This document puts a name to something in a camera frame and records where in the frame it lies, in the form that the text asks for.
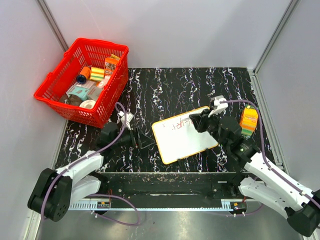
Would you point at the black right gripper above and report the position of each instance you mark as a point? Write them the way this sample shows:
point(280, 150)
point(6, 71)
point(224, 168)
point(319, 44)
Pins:
point(200, 120)

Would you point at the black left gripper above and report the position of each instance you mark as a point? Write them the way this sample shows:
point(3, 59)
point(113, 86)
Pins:
point(140, 140)

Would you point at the yellow framed whiteboard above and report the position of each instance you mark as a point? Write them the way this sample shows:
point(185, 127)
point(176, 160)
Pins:
point(178, 140)

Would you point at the orange sponge pack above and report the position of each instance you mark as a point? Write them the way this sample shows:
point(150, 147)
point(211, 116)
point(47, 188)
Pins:
point(249, 120)

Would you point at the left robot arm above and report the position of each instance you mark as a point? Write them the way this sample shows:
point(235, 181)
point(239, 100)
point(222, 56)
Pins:
point(75, 170)

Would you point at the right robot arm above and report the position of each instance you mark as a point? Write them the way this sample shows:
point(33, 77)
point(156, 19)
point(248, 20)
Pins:
point(298, 204)

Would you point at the white tape roll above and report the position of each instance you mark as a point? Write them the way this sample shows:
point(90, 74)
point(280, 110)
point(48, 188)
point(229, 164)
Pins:
point(88, 104)

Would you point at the pink white small box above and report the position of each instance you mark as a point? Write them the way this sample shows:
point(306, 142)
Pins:
point(101, 84)

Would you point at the brown cardboard box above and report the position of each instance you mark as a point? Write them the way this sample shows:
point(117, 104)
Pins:
point(94, 93)

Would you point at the teal white box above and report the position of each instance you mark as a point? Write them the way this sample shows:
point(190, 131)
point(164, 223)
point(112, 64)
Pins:
point(78, 91)

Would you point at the yellow green sponge stack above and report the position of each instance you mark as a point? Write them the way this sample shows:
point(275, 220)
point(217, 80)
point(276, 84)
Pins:
point(96, 74)

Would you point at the red plastic basket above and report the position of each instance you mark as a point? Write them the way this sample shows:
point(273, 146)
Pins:
point(85, 52)

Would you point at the orange snack packet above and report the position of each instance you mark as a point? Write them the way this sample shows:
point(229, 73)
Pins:
point(110, 64)

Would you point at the orange blue cylinder can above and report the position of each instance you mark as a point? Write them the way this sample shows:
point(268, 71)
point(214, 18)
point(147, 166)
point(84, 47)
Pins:
point(84, 75)

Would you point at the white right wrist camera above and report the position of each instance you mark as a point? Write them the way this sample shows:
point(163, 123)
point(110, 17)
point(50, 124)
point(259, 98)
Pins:
point(217, 105)

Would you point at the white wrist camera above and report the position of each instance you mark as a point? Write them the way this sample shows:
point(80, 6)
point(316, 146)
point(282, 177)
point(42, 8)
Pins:
point(217, 105)
point(126, 118)

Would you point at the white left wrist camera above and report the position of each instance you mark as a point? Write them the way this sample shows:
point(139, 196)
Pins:
point(126, 118)

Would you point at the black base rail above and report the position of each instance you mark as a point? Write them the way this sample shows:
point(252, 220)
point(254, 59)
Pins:
point(157, 189)

